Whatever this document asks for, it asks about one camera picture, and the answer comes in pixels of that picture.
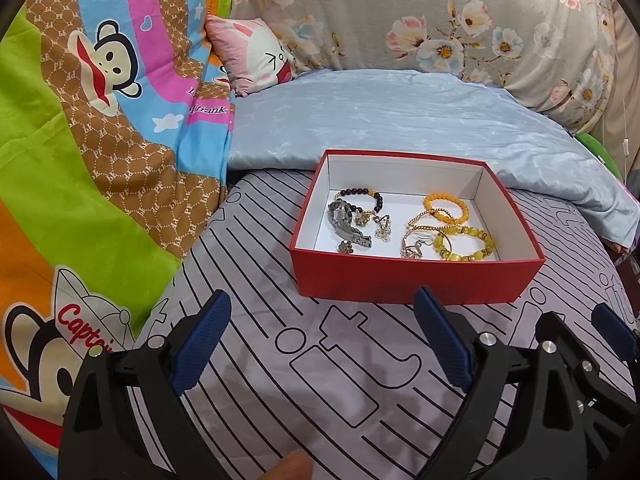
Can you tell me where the cartoon monkey blanket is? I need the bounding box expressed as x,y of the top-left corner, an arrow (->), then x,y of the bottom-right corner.
0,0 -> 238,461

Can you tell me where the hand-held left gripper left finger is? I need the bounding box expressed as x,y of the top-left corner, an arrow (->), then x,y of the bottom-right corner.
59,290 -> 232,480

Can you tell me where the silver pendant chain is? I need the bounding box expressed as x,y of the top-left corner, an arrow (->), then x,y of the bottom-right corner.
372,214 -> 395,245

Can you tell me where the white cable with switch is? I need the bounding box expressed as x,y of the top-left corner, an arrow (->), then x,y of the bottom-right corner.
612,100 -> 633,171

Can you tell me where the person's left hand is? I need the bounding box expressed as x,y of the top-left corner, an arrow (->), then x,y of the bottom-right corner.
267,450 -> 315,480

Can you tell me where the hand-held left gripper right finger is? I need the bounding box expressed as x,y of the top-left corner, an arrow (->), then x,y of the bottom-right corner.
414,287 -> 618,480

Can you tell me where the grey metal wristwatch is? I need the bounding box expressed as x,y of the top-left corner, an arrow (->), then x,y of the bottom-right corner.
327,200 -> 376,251

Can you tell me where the orange bead bracelet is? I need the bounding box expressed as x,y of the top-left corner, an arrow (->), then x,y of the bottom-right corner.
423,192 -> 469,226

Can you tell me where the grey floral quilt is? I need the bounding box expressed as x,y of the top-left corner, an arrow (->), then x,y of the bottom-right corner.
230,0 -> 618,128

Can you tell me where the black bead bracelet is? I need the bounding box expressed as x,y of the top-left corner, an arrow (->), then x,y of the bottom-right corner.
332,187 -> 386,217

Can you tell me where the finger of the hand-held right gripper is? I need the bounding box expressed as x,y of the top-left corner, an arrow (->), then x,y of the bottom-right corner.
591,304 -> 640,411
536,311 -> 601,396

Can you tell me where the light blue quilt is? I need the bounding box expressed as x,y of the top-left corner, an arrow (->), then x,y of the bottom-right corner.
227,67 -> 640,248

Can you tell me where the pink rabbit pillow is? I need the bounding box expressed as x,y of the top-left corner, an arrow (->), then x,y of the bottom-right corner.
205,14 -> 297,97

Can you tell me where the red cardboard box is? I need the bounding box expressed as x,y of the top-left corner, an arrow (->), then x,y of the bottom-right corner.
289,149 -> 547,307

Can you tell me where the yellow bead bracelet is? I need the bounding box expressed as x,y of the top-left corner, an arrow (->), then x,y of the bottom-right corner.
434,226 -> 497,263

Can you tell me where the green plastic item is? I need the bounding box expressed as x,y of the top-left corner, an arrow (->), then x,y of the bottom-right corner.
574,131 -> 623,181

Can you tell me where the thin gold chain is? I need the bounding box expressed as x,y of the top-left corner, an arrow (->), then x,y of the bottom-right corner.
405,209 -> 453,233

